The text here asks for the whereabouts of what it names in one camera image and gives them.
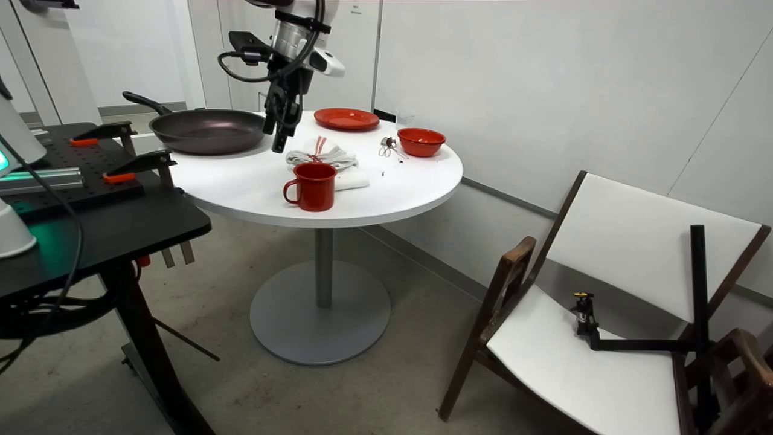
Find aluminium rail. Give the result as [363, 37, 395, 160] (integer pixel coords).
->
[0, 165, 84, 196]

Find black cable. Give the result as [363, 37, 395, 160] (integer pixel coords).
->
[0, 136, 88, 372]

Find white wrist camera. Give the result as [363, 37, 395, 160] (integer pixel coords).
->
[309, 46, 349, 80]

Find orange-handled black clamp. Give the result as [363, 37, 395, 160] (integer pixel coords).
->
[99, 149, 179, 190]
[69, 119, 140, 160]

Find white red-striped cloth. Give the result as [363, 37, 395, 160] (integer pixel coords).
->
[286, 136, 373, 196]

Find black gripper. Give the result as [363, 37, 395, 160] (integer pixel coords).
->
[263, 68, 315, 155]

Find grey round table pedestal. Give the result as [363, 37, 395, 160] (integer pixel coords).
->
[249, 227, 395, 369]

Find small dark scraps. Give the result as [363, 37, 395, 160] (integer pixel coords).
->
[380, 132, 406, 165]

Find dark wooden chair frame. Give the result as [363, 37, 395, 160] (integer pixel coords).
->
[674, 323, 773, 435]

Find red cup with handle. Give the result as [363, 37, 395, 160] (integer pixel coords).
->
[281, 162, 339, 216]

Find wooden chair with white canvas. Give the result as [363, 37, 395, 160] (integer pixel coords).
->
[436, 167, 773, 435]

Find black camera stand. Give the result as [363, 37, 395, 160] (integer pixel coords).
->
[571, 223, 720, 431]

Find black workbench table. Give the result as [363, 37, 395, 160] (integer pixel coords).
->
[0, 119, 215, 435]

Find red bowl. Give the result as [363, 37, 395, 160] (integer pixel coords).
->
[397, 126, 448, 160]

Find black frying pan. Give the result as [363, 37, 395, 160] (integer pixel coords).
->
[121, 89, 270, 158]

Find red plate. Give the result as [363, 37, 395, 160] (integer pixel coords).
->
[312, 107, 383, 132]

